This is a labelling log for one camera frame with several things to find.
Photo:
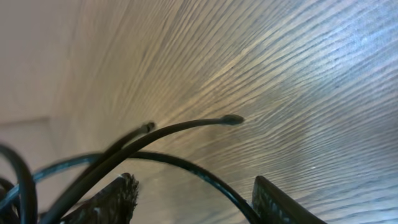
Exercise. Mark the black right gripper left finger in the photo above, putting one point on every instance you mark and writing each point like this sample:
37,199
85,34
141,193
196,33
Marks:
114,204

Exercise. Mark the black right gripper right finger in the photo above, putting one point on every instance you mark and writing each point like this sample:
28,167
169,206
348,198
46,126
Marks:
275,206

